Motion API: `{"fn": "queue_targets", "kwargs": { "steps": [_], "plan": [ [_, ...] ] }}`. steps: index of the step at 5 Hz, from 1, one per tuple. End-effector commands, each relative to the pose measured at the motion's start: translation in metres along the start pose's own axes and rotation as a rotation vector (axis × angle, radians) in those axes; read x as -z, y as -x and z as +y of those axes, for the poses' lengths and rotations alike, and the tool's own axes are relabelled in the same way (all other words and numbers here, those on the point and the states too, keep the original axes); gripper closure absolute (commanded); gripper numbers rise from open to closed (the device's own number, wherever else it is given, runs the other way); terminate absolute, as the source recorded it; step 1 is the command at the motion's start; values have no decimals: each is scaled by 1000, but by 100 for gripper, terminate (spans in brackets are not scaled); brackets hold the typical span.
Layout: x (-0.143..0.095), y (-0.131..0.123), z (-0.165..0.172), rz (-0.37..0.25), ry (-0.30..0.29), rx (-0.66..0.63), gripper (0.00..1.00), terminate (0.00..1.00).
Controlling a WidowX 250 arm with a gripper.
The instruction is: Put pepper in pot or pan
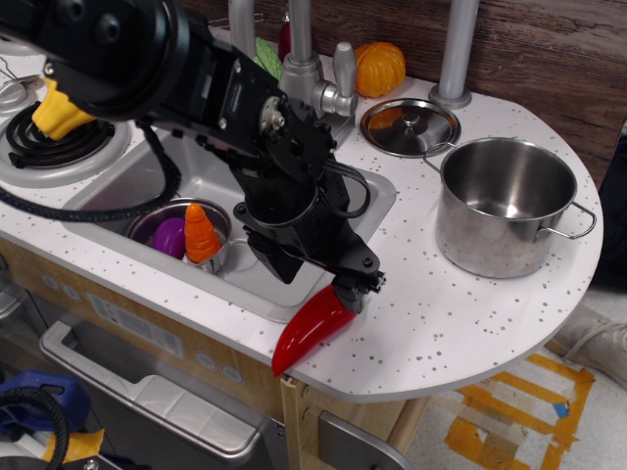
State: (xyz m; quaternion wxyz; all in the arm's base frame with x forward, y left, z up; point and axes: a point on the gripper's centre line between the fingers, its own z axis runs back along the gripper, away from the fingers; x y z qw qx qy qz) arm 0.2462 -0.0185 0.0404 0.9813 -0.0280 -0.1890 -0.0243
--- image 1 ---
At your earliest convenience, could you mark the grey sink basin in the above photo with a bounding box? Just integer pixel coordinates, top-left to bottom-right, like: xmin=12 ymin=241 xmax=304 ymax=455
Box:
xmin=59 ymin=121 xmax=397 ymax=324

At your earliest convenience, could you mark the orange toy pumpkin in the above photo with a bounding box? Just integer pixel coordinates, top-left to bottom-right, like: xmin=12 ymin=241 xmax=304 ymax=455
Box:
xmin=355 ymin=42 xmax=407 ymax=98

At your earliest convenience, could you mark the orange toy carrot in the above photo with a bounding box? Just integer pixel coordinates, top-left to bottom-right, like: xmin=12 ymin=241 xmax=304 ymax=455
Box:
xmin=184 ymin=203 xmax=221 ymax=263

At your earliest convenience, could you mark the red toy behind faucet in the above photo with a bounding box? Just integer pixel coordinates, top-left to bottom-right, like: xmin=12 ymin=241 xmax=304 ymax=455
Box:
xmin=277 ymin=22 xmax=291 ymax=62

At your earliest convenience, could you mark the grey support pole left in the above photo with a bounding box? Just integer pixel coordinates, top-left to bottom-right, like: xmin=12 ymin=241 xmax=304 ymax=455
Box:
xmin=228 ymin=0 xmax=257 ymax=59

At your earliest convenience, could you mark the yellow toy bell pepper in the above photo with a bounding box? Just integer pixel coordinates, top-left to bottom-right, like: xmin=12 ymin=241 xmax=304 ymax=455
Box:
xmin=31 ymin=78 xmax=96 ymax=141

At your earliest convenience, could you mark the grey toy faucet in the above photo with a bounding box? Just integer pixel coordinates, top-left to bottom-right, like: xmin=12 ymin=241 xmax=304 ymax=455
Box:
xmin=281 ymin=0 xmax=359 ymax=145

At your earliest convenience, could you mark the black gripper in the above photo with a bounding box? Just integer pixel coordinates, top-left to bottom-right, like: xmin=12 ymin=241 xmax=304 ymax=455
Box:
xmin=232 ymin=161 xmax=384 ymax=313

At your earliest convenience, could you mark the large steel pot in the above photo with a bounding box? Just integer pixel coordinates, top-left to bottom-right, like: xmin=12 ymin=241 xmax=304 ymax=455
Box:
xmin=423 ymin=137 xmax=578 ymax=279

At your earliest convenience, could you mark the white shoe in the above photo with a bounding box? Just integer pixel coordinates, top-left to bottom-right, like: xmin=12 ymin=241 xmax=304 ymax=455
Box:
xmin=550 ymin=306 xmax=626 ymax=389

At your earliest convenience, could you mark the black front stove burner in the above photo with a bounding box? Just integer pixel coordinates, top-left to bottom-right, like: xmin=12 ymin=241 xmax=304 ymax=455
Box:
xmin=1 ymin=104 xmax=130 ymax=188

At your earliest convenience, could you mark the grey oven door handle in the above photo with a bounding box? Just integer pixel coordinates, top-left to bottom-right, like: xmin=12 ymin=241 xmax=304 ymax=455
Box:
xmin=40 ymin=321 xmax=262 ymax=465

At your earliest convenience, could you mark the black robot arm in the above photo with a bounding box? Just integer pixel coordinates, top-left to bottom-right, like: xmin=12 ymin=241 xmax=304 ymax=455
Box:
xmin=1 ymin=1 xmax=384 ymax=312

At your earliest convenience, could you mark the metal wire utensil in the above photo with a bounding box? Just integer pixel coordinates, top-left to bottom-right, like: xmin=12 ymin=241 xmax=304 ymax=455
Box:
xmin=1 ymin=58 xmax=40 ymax=117

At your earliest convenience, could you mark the blue clamp tool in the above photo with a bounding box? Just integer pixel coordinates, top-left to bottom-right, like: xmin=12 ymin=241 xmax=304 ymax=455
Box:
xmin=1 ymin=370 xmax=91 ymax=433

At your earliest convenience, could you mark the small steel pot in sink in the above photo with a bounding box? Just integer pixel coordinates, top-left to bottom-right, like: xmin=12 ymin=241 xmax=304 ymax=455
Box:
xmin=126 ymin=198 xmax=231 ymax=274

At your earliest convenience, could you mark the green toy vegetable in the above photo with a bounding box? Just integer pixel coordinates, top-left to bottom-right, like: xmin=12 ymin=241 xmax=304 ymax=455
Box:
xmin=254 ymin=37 xmax=282 ymax=82

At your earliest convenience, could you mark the purple toy eggplant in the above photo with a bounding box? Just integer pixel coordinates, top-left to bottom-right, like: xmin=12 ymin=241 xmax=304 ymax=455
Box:
xmin=152 ymin=217 xmax=185 ymax=259

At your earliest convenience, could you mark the steel pot lid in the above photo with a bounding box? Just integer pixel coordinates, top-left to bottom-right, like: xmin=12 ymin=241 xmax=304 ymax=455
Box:
xmin=360 ymin=98 xmax=461 ymax=158

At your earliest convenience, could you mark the red toy chili pepper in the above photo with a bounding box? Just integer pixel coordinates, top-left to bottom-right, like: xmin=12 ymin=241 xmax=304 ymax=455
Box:
xmin=271 ymin=285 xmax=358 ymax=377

